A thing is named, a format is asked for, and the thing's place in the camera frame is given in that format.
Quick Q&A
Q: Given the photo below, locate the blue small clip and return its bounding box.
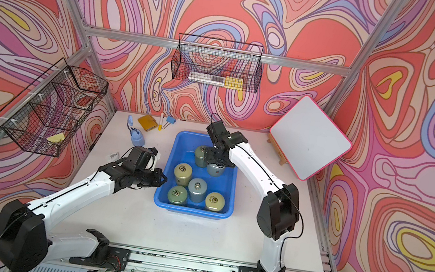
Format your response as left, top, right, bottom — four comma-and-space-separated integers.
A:
163, 116, 176, 129

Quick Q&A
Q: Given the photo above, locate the black wire basket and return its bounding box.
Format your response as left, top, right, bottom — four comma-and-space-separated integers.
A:
170, 33, 264, 93
0, 59, 109, 157

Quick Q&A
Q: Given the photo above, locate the small white tag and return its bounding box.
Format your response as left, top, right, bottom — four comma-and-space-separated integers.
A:
108, 153, 119, 162

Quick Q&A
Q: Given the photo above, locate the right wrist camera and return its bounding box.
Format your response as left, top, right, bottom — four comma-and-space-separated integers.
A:
206, 121, 229, 146

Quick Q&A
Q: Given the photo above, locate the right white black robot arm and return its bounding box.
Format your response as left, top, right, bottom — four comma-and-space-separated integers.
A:
205, 121, 301, 272

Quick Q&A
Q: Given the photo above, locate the amber square block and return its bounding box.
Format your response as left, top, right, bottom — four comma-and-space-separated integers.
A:
137, 114, 159, 132

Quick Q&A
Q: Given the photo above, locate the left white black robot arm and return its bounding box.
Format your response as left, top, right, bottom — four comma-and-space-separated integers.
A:
0, 146, 167, 272

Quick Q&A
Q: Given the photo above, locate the yellow box in basket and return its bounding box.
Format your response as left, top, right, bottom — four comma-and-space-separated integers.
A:
223, 76, 244, 91

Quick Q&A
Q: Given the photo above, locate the blue spray bottle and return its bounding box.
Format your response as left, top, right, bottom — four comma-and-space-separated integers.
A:
127, 115, 145, 147

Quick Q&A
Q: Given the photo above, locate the yellow-green tea canister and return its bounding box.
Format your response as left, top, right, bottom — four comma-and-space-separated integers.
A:
205, 192, 226, 212

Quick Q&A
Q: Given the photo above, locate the olive green tea canister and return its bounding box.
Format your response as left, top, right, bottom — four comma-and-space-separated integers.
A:
174, 163, 193, 187

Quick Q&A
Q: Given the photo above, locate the black wire basket back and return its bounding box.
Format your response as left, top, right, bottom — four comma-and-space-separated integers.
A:
170, 33, 264, 93

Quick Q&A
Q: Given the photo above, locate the wooden board easel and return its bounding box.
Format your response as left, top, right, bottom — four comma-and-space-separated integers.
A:
267, 134, 288, 166

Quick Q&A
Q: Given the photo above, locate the dark green tea canister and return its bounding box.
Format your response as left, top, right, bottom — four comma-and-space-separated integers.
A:
194, 145, 208, 168

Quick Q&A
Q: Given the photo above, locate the green tea canister front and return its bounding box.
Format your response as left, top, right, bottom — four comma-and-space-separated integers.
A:
167, 185, 188, 206

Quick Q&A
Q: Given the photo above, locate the black wire basket left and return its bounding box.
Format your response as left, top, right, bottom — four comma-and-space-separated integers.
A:
0, 59, 109, 157

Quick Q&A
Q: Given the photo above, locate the yellow sponge in basket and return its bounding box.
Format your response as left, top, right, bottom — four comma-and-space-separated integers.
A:
46, 133, 66, 144

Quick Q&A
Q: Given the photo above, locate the grey-blue tea canister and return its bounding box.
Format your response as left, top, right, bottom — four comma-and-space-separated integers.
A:
207, 163, 225, 177
188, 178, 208, 204

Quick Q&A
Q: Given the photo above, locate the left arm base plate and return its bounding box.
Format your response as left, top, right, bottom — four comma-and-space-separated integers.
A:
69, 245, 131, 272

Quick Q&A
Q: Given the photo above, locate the yellow white marker pen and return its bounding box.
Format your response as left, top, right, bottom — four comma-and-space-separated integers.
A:
158, 113, 165, 131

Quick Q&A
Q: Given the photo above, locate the white board pink frame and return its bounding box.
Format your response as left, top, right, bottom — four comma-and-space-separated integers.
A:
269, 97, 352, 181

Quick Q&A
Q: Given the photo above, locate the blue plastic basket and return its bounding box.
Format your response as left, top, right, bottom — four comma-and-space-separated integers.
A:
153, 131, 237, 220

